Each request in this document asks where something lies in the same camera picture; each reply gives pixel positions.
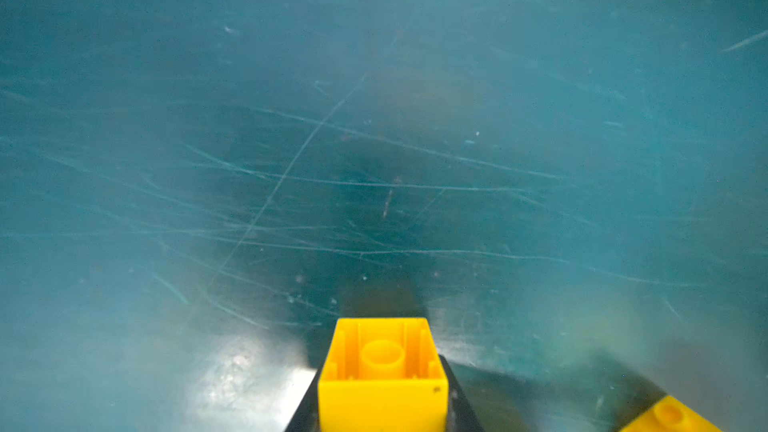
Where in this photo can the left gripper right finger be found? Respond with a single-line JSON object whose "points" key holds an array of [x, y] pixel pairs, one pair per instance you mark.
{"points": [[461, 416]]}

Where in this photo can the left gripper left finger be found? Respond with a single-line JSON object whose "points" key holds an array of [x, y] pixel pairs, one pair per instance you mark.
{"points": [[306, 416]]}

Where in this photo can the yellow brick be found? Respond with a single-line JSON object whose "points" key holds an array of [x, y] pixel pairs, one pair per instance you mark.
{"points": [[383, 374], [669, 415]]}

